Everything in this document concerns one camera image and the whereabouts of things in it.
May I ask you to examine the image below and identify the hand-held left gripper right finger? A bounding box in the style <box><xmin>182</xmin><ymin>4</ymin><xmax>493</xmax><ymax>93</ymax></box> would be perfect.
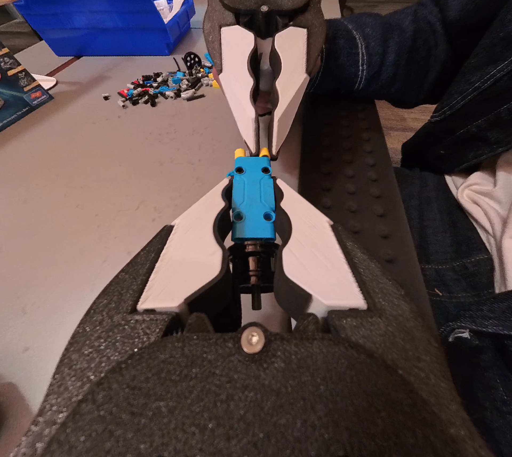
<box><xmin>273</xmin><ymin>177</ymin><xmax>368</xmax><ymax>323</ymax></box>

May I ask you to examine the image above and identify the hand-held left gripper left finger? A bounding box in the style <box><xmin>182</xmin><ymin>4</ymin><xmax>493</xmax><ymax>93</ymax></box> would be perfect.
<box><xmin>135</xmin><ymin>176</ymin><xmax>237</xmax><ymax>312</ymax></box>

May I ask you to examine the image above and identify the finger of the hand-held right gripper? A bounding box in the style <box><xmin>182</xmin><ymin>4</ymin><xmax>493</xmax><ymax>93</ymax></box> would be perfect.
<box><xmin>220</xmin><ymin>24</ymin><xmax>260</xmax><ymax>157</ymax></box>
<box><xmin>270</xmin><ymin>26</ymin><xmax>311</xmax><ymax>159</ymax></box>

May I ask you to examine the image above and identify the blue grey brick assembly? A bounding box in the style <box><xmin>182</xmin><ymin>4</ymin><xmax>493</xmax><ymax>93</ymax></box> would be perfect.
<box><xmin>228</xmin><ymin>147</ymin><xmax>278</xmax><ymax>311</ymax></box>

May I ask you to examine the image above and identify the person's right forearm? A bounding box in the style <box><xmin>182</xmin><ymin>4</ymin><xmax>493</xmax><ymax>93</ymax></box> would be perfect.
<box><xmin>308</xmin><ymin>0</ymin><xmax>512</xmax><ymax>106</ymax></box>

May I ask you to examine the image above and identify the white desk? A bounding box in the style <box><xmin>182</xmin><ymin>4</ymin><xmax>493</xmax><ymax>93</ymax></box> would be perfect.
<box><xmin>0</xmin><ymin>0</ymin><xmax>341</xmax><ymax>418</ymax></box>

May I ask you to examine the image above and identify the person's right hand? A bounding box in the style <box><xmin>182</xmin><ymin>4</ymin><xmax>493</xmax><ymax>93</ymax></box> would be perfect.
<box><xmin>256</xmin><ymin>91</ymin><xmax>277</xmax><ymax>117</ymax></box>

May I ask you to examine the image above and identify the pile of small brick parts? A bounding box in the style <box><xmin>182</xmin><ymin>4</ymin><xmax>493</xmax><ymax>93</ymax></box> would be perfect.
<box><xmin>102</xmin><ymin>50</ymin><xmax>222</xmax><ymax>110</ymax></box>

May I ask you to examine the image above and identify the blue plastic bin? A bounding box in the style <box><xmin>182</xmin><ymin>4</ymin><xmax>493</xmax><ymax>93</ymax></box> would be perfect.
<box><xmin>12</xmin><ymin>0</ymin><xmax>197</xmax><ymax>58</ymax></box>

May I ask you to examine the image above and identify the person's denim jacket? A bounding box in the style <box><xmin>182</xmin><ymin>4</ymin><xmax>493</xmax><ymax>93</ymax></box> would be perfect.
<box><xmin>394</xmin><ymin>0</ymin><xmax>512</xmax><ymax>457</ymax></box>

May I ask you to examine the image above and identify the small robot kit box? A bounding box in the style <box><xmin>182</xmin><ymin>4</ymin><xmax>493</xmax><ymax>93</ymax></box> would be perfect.
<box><xmin>0</xmin><ymin>41</ymin><xmax>54</xmax><ymax>134</ymax></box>

